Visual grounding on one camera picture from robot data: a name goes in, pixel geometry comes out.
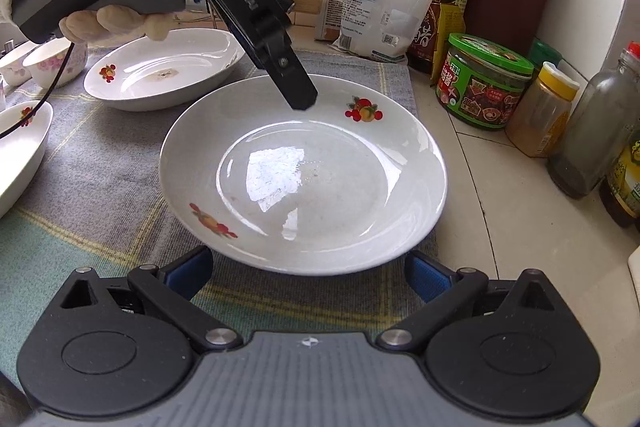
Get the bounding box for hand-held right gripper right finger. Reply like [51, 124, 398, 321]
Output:
[376, 249, 557, 350]

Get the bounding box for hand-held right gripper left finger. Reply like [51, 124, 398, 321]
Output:
[60, 246, 240, 354]

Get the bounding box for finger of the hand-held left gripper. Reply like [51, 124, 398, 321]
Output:
[195, 0, 319, 111]

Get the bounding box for stained white fruit-print plate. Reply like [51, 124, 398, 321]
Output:
[83, 28, 247, 112]

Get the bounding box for white floral-print bowl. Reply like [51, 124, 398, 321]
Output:
[22, 38, 89, 89]
[0, 41, 40, 86]

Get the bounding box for white and orange packet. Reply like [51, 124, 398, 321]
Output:
[314, 0, 353, 42]

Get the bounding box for white and blue plastic bag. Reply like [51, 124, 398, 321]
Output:
[339, 0, 448, 64]

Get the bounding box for grey and teal checked towel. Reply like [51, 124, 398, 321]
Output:
[0, 46, 441, 388]

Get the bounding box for dark bottle yellow label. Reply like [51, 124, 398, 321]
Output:
[431, 0, 470, 85]

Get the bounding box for green-lidded sauce jar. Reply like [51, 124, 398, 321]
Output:
[435, 33, 535, 131]

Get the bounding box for yellow-lidded spice jar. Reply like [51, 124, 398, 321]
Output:
[505, 62, 581, 158]

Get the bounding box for yellow-labelled oil bottle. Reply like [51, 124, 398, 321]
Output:
[599, 127, 640, 229]

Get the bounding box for clear glass bottle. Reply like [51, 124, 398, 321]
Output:
[546, 42, 640, 200]

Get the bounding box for small green-lidded jar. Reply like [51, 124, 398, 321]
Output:
[527, 38, 564, 70]

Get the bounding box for black cable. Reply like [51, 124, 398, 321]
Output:
[0, 39, 76, 138]

